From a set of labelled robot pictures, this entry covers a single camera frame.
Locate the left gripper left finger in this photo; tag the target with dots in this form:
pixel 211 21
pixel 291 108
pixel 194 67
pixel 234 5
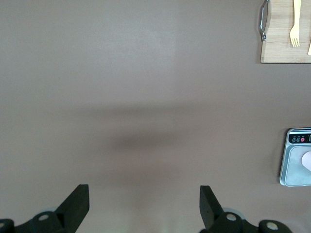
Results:
pixel 73 211

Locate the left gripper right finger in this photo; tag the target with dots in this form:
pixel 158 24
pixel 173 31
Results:
pixel 211 213

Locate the pink plastic cup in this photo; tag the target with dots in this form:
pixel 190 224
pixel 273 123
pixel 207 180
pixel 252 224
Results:
pixel 307 161

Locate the silver digital kitchen scale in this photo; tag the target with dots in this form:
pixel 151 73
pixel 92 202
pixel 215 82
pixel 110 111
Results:
pixel 295 174

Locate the bamboo cutting board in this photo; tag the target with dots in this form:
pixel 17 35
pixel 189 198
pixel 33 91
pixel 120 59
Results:
pixel 279 36

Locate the yellow plastic knife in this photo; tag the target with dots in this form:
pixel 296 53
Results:
pixel 309 48

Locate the yellow plastic fork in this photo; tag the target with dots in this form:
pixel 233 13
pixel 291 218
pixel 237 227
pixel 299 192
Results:
pixel 296 24

